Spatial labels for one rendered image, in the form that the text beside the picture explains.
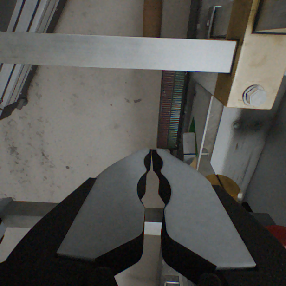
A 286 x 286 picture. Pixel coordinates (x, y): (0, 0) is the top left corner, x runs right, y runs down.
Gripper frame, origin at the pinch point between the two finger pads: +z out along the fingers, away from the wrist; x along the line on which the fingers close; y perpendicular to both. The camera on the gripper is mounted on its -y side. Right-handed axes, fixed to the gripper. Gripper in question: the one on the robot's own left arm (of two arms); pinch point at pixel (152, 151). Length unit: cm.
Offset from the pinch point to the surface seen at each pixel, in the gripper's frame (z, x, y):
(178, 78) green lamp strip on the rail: 24.9, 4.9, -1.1
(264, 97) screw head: 8.1, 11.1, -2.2
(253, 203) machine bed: 29, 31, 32
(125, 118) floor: 95, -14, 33
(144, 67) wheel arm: 10.3, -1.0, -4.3
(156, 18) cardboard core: 88, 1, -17
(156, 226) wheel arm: 9.2, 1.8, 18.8
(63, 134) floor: 95, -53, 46
